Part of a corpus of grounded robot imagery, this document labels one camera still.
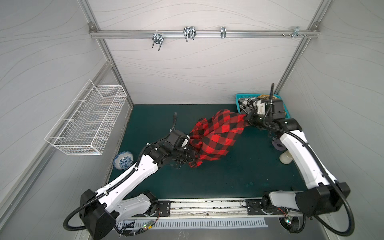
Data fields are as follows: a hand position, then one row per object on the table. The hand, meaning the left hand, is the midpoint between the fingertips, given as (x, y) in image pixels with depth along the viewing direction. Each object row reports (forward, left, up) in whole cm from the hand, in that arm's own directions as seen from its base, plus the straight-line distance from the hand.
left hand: (200, 155), depth 72 cm
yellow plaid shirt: (+51, -50, -6) cm, 71 cm away
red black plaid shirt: (+10, -7, +1) cm, 12 cm away
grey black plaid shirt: (+50, -36, -12) cm, 63 cm away
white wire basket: (+6, +55, +12) cm, 56 cm away
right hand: (+20, -24, +9) cm, 33 cm away
